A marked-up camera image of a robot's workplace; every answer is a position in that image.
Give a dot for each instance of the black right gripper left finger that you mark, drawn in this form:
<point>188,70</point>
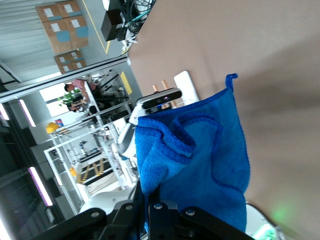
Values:
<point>117,220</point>

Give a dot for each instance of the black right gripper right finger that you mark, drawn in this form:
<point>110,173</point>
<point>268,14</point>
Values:
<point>175,222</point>

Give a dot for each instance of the blue microfibre towel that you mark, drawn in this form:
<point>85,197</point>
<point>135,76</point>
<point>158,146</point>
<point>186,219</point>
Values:
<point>200,150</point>

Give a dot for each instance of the wooden towel rack rod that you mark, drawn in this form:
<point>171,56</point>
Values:
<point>155,89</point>
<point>164,84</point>

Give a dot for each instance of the white towel rack base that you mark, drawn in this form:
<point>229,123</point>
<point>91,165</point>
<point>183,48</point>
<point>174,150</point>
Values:
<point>186,86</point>

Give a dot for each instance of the white metal shelving rack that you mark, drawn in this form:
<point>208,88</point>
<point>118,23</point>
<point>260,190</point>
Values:
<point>75,160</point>

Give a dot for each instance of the purple white strip light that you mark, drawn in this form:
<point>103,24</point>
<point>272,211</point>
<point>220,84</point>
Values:
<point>27,112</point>
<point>40,186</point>

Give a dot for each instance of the yellow hard hat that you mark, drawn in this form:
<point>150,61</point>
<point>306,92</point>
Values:
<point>52,127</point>

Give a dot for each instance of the green potted plant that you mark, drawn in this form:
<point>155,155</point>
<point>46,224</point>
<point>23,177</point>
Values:
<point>70,98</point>

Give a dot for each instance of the person in pink shirt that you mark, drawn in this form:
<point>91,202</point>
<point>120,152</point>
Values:
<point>80,85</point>

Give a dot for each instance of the long aluminium cell beam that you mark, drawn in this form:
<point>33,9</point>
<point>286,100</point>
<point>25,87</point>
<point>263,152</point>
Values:
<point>62,78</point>

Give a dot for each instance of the small cardboard box stack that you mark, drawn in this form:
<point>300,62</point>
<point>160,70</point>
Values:
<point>70,62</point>

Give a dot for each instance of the cardboard box with label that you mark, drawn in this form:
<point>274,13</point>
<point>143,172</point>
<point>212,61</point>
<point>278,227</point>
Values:
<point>70,8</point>
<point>48,12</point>
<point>58,36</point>
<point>76,31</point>

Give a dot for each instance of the black equipment box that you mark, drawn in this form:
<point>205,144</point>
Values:
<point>111,25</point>

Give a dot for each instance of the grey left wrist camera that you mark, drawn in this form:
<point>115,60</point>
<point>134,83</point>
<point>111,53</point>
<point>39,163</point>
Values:
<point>160,98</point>

